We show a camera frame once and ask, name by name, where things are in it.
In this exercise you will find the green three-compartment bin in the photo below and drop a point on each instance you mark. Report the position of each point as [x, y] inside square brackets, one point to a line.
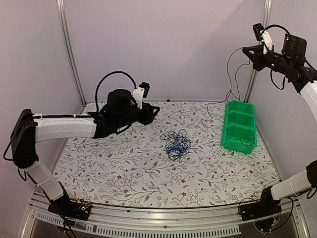
[239, 132]

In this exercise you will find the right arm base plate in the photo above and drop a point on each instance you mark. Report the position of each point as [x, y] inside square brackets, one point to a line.
[261, 212]

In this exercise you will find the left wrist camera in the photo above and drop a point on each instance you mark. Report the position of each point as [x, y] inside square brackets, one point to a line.
[140, 93]

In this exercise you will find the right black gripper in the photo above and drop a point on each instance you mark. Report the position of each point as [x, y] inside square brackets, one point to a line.
[257, 58]

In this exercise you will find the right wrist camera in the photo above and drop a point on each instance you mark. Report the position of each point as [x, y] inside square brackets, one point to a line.
[264, 37]

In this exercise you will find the floral table mat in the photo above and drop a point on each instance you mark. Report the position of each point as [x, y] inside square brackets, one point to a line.
[176, 161]

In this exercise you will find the left aluminium corner post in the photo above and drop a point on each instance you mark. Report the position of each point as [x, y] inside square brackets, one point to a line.
[69, 50]

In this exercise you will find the aluminium front rail frame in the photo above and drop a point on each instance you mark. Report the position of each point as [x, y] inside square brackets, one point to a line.
[107, 221]

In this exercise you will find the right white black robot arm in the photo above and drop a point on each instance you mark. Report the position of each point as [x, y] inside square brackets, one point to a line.
[291, 63]

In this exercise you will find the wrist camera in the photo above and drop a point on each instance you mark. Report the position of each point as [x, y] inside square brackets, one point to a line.
[264, 37]
[140, 93]

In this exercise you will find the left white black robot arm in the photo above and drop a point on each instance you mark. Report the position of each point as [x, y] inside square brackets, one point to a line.
[122, 109]

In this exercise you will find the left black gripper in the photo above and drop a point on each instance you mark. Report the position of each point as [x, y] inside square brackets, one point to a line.
[147, 117]

